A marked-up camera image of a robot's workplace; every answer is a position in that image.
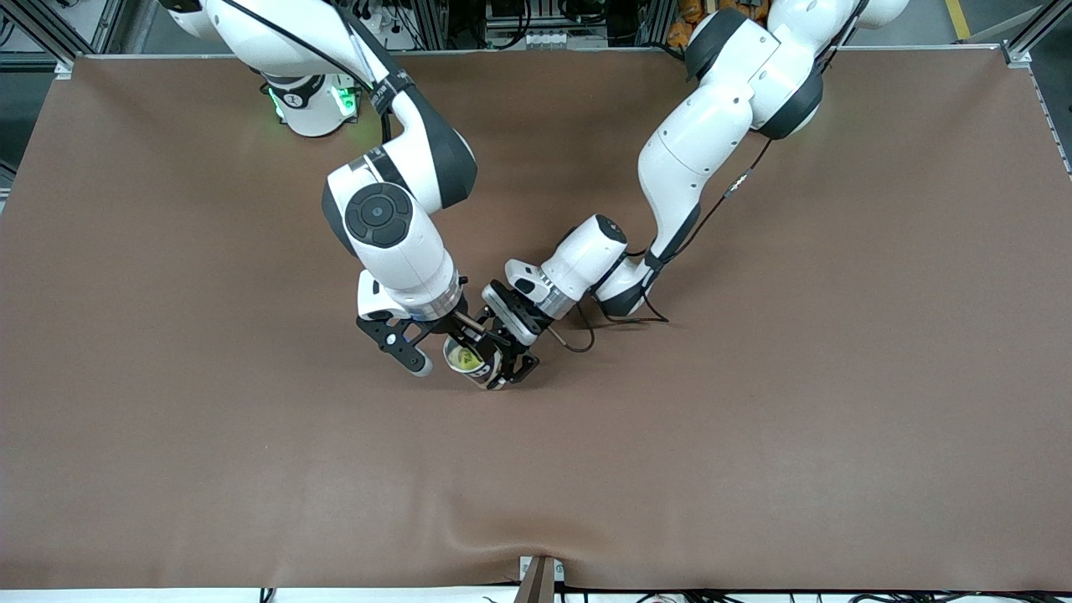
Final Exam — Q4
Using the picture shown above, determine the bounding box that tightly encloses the orange packets pile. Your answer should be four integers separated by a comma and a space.
667, 0, 767, 48

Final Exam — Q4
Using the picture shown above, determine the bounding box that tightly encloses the brown mounting bar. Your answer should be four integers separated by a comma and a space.
513, 558, 556, 603

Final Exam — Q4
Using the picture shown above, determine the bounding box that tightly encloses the aluminium frame strut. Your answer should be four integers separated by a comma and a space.
17, 0, 86, 80
1002, 0, 1072, 66

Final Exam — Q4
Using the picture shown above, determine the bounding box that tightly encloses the brown table mat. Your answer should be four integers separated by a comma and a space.
0, 48, 1072, 591

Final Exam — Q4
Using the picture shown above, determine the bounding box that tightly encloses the grey bracket plate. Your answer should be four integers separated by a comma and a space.
518, 555, 566, 585

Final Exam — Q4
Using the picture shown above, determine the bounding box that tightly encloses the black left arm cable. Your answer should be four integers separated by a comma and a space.
549, 50, 838, 354

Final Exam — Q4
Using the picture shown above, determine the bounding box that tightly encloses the tennis ball can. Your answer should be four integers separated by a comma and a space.
442, 335, 508, 392

